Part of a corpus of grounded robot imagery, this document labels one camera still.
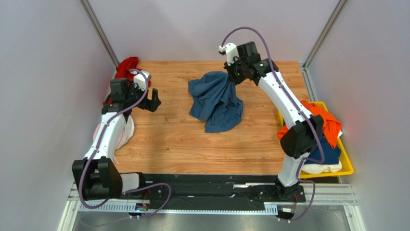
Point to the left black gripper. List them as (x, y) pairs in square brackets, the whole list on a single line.
[(151, 105)]

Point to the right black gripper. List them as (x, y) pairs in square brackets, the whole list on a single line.
[(231, 74)]

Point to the teal blue t shirt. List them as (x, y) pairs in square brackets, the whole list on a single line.
[(215, 102)]

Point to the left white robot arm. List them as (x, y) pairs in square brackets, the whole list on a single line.
[(95, 175)]

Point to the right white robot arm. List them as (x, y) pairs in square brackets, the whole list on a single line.
[(266, 76)]

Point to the white mesh laundry bag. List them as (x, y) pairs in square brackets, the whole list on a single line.
[(126, 134)]

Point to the red t shirt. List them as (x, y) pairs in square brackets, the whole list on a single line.
[(124, 67)]

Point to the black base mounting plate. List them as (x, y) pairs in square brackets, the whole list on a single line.
[(214, 192)]

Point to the orange t shirt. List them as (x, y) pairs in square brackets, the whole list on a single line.
[(304, 122)]

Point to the white t shirt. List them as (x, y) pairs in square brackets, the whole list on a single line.
[(315, 169)]

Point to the navy blue t shirt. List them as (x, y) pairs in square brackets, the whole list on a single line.
[(331, 155)]

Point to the yellow plastic bin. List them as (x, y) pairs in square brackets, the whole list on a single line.
[(347, 163)]

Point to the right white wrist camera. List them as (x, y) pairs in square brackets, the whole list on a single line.
[(230, 51)]

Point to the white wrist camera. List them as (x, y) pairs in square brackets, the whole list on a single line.
[(230, 51), (141, 80)]

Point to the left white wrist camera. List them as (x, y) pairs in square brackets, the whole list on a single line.
[(141, 80)]

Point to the aluminium frame rail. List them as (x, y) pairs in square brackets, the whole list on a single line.
[(330, 206)]

